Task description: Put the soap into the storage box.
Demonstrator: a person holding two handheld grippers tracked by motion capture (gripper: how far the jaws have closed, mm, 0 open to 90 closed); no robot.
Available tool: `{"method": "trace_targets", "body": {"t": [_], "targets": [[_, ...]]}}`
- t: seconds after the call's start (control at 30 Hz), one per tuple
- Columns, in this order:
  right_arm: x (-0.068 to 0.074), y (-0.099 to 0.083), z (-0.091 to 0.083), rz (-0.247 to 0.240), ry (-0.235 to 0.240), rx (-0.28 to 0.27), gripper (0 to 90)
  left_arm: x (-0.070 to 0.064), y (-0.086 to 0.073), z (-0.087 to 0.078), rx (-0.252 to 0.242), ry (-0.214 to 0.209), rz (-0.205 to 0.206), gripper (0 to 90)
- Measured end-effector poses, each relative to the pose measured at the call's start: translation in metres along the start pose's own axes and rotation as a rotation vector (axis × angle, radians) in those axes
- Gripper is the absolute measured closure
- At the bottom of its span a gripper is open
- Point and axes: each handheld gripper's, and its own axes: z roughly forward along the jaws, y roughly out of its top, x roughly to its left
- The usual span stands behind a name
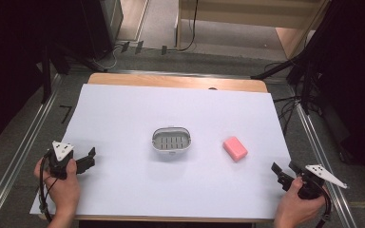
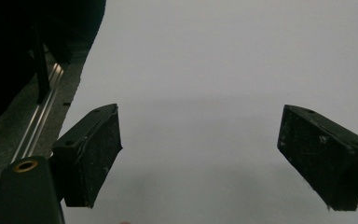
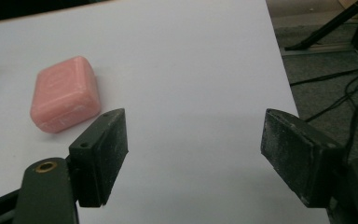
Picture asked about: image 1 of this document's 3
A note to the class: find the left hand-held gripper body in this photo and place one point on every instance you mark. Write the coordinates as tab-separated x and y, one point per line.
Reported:
60	161

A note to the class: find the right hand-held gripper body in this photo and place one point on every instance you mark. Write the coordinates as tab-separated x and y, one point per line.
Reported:
313	180

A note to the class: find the pink soap bar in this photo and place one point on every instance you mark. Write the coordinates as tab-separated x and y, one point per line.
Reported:
235	148

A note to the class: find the grey soap dish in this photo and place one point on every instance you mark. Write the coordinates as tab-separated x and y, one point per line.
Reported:
171	140

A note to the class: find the person's right hand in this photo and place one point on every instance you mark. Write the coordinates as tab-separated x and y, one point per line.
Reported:
296	205

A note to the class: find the person's left hand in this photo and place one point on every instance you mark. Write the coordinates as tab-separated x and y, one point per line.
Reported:
61	190

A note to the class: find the white paper sheet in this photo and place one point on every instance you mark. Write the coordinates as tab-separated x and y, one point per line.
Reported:
123	177

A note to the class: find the black stand leg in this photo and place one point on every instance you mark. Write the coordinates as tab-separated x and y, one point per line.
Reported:
46	76

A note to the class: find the black tripod leg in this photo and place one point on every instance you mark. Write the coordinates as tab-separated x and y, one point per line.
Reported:
275	70

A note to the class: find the wooden table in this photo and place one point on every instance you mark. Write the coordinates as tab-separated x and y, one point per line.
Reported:
171	81

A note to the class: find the black tape strip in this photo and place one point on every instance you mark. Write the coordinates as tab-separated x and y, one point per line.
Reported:
138	47
164	50
125	47

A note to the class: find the black curtain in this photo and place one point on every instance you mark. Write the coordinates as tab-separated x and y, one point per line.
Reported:
12	47
355	63

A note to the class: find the dark cabinet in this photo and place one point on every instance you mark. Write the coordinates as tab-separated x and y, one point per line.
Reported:
109	22

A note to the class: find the light wooden furniture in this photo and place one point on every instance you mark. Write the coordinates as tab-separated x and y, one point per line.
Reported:
240	12

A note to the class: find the metal floor rail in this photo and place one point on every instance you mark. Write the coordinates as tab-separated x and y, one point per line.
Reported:
324	164
22	152

